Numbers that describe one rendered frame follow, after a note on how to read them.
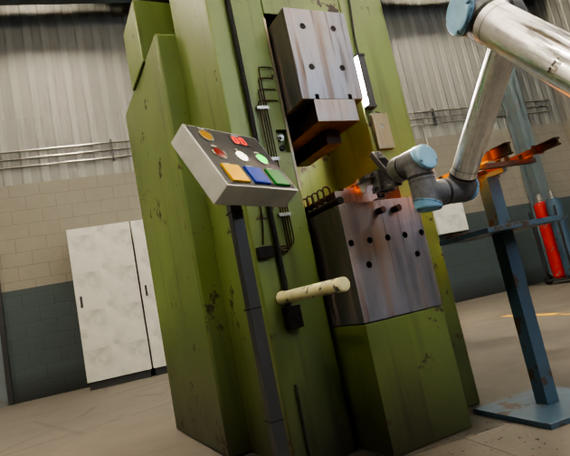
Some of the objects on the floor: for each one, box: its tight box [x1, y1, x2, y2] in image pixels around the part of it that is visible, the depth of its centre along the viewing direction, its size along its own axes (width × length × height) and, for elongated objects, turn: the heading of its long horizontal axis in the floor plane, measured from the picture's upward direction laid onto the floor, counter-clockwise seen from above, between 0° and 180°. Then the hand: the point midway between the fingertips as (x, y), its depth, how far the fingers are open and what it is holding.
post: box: [226, 205, 290, 456], centre depth 160 cm, size 4×4×108 cm
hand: (363, 182), depth 198 cm, fingers open, 6 cm apart
